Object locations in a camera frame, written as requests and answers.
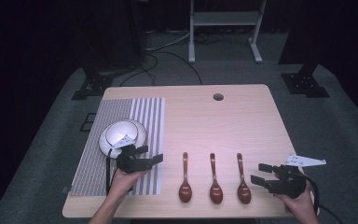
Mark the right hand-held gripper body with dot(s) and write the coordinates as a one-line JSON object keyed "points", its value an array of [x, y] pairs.
{"points": [[287, 182]]}

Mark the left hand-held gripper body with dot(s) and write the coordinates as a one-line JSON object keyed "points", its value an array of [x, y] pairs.
{"points": [[130, 163]]}

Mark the person's left hand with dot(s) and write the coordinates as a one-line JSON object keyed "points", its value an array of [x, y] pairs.
{"points": [[122, 182]]}

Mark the person's right hand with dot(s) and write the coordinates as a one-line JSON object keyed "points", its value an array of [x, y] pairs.
{"points": [[301, 205]]}

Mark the white plate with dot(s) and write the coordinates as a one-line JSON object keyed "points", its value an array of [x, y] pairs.
{"points": [[141, 133]]}

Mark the brown soup spoon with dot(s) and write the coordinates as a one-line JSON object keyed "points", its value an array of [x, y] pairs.
{"points": [[216, 193], [244, 193], [185, 189]]}

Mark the white bowl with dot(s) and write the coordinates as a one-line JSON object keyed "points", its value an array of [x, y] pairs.
{"points": [[121, 132]]}

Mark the grey striped placemat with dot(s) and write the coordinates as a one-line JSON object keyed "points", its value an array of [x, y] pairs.
{"points": [[146, 118]]}

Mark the square floor outlet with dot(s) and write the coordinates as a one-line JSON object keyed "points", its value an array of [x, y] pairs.
{"points": [[88, 122]]}

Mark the grey tape piece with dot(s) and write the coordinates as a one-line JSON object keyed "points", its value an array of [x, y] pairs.
{"points": [[66, 189]]}

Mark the black stand base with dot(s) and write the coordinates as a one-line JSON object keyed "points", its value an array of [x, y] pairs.
{"points": [[304, 84], [93, 87]]}

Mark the white metal stand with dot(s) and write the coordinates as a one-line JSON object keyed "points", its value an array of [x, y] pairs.
{"points": [[225, 18]]}

